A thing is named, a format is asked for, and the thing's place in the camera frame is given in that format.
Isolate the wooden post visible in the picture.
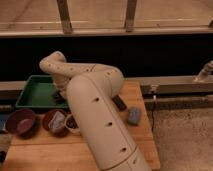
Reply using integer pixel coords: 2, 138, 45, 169
57, 0, 72, 34
124, 0, 137, 32

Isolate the blue sponge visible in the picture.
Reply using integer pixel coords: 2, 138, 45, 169
127, 107, 141, 125

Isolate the metal rail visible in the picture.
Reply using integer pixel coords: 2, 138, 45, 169
0, 75, 213, 100

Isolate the dark brush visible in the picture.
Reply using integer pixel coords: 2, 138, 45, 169
53, 92, 64, 102

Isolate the black rectangular block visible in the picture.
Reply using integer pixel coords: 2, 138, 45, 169
113, 96, 127, 111

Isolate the left wooden post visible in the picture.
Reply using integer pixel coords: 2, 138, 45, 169
57, 0, 72, 34

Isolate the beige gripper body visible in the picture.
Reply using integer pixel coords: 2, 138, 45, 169
54, 81, 68, 99

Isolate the small white cup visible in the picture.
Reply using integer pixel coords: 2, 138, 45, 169
64, 114, 80, 135

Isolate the maroon bowl with purple item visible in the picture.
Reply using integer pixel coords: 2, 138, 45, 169
5, 108, 36, 135

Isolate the maroon bowl with white item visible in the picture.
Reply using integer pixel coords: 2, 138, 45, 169
42, 109, 67, 135

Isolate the right wooden post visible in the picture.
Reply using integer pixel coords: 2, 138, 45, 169
124, 0, 137, 32

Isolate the green plastic tray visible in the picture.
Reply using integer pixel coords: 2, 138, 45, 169
16, 75, 68, 109

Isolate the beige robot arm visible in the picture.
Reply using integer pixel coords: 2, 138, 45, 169
39, 51, 152, 171

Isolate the grey hose fitting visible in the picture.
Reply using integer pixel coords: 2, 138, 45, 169
196, 60, 213, 82

